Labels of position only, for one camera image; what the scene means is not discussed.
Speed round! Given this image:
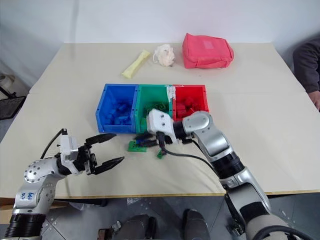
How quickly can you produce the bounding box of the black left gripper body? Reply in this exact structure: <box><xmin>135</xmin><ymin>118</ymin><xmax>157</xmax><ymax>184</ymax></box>
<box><xmin>77</xmin><ymin>143</ymin><xmax>99</xmax><ymax>176</ymax></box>

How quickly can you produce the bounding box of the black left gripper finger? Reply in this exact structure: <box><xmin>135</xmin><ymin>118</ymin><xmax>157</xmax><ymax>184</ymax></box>
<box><xmin>93</xmin><ymin>156</ymin><xmax>125</xmax><ymax>176</ymax></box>
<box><xmin>84</xmin><ymin>132</ymin><xmax>117</xmax><ymax>149</ymax></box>

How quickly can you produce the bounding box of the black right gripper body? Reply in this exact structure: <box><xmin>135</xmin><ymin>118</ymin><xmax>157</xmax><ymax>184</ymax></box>
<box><xmin>150</xmin><ymin>131</ymin><xmax>174</xmax><ymax>149</ymax></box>

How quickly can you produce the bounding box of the person's bare hand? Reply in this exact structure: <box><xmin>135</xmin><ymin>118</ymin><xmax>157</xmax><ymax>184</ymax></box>
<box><xmin>311</xmin><ymin>89</ymin><xmax>320</xmax><ymax>112</ymax></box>

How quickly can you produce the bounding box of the flat green block plate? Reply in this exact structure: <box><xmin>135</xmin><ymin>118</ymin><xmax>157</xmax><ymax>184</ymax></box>
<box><xmin>126</xmin><ymin>140</ymin><xmax>148</xmax><ymax>153</ymax></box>

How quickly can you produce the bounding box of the blue plastic bin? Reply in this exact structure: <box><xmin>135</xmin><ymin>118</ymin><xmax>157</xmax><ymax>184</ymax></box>
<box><xmin>95</xmin><ymin>83</ymin><xmax>140</xmax><ymax>134</ymax></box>

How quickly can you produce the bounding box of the green plastic bin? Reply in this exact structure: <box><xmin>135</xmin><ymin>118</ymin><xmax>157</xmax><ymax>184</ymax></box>
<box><xmin>136</xmin><ymin>84</ymin><xmax>174</xmax><ymax>133</ymax></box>

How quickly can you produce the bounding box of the white tape on bin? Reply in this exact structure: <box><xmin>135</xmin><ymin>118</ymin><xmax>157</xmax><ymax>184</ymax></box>
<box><xmin>164</xmin><ymin>84</ymin><xmax>177</xmax><ymax>103</ymax></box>

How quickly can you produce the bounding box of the red plastic bin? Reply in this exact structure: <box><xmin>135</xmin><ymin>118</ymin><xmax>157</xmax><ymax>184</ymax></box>
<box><xmin>171</xmin><ymin>84</ymin><xmax>210</xmax><ymax>123</ymax></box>

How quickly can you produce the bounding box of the crumpled white cloth bag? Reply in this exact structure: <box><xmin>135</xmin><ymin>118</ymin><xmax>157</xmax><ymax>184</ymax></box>
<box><xmin>152</xmin><ymin>44</ymin><xmax>177</xmax><ymax>68</ymax></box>

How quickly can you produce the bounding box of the dark rounded shape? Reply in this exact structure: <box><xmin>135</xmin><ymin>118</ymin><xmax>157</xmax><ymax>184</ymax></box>
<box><xmin>183</xmin><ymin>208</ymin><xmax>210</xmax><ymax>240</ymax></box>

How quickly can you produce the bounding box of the black mesh object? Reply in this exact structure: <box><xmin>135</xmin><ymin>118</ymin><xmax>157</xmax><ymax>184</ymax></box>
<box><xmin>0</xmin><ymin>95</ymin><xmax>27</xmax><ymax>121</ymax></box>

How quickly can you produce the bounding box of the red fabric pouch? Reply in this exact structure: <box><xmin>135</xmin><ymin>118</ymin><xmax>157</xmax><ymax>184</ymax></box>
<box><xmin>181</xmin><ymin>32</ymin><xmax>235</xmax><ymax>69</ymax></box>

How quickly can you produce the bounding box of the person's dark grey sleeve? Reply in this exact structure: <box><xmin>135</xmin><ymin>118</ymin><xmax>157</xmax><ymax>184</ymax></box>
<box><xmin>292</xmin><ymin>37</ymin><xmax>320</xmax><ymax>94</ymax></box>

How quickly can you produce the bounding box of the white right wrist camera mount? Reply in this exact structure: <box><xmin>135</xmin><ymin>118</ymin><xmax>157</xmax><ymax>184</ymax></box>
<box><xmin>146</xmin><ymin>108</ymin><xmax>181</xmax><ymax>146</ymax></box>

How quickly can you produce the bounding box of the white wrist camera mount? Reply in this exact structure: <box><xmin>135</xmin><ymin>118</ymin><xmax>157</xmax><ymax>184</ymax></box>
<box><xmin>59</xmin><ymin>128</ymin><xmax>80</xmax><ymax>174</ymax></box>
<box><xmin>146</xmin><ymin>108</ymin><xmax>181</xmax><ymax>146</ymax></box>

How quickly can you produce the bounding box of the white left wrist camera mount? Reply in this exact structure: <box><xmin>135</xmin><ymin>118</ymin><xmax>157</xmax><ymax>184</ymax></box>
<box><xmin>59</xmin><ymin>128</ymin><xmax>80</xmax><ymax>174</ymax></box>

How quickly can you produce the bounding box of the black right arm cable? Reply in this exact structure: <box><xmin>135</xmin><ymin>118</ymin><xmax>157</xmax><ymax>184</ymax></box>
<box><xmin>156</xmin><ymin>132</ymin><xmax>226</xmax><ymax>181</ymax></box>

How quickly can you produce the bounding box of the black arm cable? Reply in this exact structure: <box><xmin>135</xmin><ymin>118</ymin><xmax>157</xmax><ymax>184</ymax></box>
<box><xmin>39</xmin><ymin>128</ymin><xmax>69</xmax><ymax>160</ymax></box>
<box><xmin>156</xmin><ymin>132</ymin><xmax>226</xmax><ymax>181</ymax></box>

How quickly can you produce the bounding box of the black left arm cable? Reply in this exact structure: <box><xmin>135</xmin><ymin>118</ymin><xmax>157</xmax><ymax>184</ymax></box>
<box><xmin>39</xmin><ymin>128</ymin><xmax>69</xmax><ymax>160</ymax></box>

